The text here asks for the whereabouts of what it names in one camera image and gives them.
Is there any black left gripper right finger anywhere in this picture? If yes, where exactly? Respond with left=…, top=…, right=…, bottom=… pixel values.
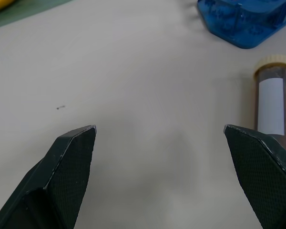
left=223, top=124, right=286, bottom=229

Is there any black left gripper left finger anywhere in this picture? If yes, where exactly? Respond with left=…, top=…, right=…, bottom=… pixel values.
left=0, top=125, right=97, bottom=229

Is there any tube with cream cap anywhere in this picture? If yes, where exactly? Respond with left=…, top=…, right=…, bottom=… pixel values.
left=253, top=54, right=286, bottom=158

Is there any blue plastic tube rack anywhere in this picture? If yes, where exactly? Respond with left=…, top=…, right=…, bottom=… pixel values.
left=196, top=0, right=286, bottom=50

